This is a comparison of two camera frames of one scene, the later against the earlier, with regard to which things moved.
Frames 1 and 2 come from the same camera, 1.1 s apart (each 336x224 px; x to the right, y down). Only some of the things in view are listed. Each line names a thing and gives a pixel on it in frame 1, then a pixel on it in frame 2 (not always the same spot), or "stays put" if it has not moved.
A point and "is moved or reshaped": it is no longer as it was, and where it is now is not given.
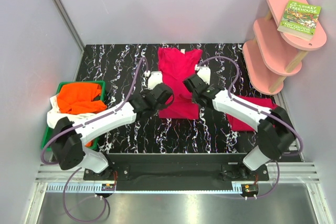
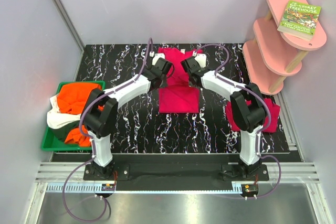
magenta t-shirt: x=177 y=65 is moved or reshaped
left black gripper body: x=157 y=108 to x=163 y=83
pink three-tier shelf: x=273 y=54 stays put
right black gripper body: x=194 y=98 to x=189 y=81
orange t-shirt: x=78 y=98 stays put
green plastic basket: x=101 y=97 stays put
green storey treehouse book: x=299 y=19 stays put
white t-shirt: x=54 y=114 stays put
